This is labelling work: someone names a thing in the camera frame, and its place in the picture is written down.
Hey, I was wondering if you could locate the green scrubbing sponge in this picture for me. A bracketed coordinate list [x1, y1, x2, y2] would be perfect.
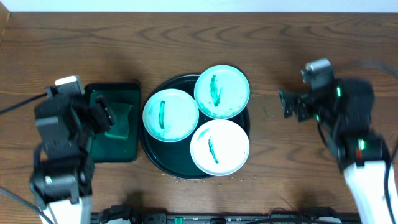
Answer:
[105, 102, 133, 141]

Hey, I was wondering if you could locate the pale green plate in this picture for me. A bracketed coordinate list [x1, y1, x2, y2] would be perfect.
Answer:
[193, 65, 250, 119]
[142, 88, 199, 142]

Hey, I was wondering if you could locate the white plate green smear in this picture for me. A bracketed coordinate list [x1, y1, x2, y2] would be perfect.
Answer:
[190, 119, 250, 176]

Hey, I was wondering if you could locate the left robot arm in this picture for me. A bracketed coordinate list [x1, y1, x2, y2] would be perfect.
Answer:
[30, 95, 115, 223]

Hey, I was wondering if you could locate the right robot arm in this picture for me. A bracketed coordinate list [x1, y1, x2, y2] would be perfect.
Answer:
[279, 79, 397, 223]

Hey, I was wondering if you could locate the rectangular dark green tray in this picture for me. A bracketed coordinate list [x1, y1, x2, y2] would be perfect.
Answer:
[85, 82, 141, 163]

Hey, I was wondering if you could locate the round dark green tray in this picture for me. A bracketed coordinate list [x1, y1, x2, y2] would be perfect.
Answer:
[140, 75, 250, 180]

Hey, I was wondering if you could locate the pale green plate top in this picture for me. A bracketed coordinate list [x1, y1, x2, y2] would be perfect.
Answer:
[193, 65, 250, 119]

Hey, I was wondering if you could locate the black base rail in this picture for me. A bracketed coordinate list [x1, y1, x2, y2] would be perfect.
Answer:
[90, 205, 361, 224]

